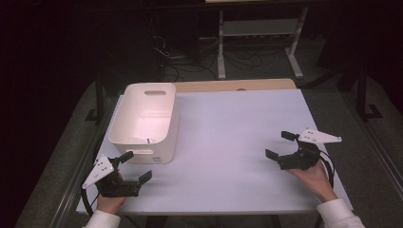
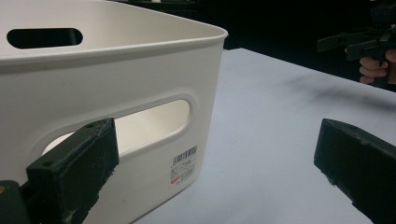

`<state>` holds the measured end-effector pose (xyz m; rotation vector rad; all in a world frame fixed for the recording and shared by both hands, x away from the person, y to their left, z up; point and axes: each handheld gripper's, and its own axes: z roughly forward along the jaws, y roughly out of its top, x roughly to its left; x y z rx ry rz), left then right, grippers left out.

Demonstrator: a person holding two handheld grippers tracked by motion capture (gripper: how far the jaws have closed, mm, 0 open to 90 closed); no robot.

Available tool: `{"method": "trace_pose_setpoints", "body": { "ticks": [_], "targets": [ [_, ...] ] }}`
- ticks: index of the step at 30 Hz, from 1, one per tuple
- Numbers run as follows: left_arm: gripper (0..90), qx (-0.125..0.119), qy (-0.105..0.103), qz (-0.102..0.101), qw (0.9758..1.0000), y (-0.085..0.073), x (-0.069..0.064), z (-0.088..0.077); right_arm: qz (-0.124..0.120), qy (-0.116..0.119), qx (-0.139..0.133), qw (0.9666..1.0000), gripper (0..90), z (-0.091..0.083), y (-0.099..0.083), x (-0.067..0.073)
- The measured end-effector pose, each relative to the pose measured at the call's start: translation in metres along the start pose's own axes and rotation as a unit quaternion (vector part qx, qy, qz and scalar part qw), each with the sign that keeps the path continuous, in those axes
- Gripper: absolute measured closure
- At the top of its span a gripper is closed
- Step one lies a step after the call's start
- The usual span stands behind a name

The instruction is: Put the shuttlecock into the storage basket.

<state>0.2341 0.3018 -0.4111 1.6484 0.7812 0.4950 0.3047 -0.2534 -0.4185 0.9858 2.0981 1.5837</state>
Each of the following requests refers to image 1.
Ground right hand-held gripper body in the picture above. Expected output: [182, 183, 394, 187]
[277, 127, 343, 172]

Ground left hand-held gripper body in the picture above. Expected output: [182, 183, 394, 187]
[81, 154, 144, 199]

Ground white plastic storage bin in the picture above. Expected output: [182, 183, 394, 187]
[107, 83, 181, 165]

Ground person's right hand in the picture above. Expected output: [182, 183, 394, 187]
[286, 161, 338, 203]

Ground person's left hand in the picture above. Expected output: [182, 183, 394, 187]
[96, 172, 127, 215]

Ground black metal stand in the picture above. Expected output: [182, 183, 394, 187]
[355, 63, 384, 121]
[85, 70, 107, 124]

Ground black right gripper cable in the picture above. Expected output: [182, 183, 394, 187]
[317, 149, 336, 188]

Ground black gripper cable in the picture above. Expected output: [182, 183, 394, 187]
[81, 185, 100, 217]
[317, 149, 336, 188]

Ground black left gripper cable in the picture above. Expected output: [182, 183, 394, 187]
[81, 185, 100, 217]

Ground white metal desk frame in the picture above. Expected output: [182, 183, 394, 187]
[217, 6, 310, 80]

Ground black floor cables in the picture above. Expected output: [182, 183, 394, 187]
[151, 34, 264, 82]

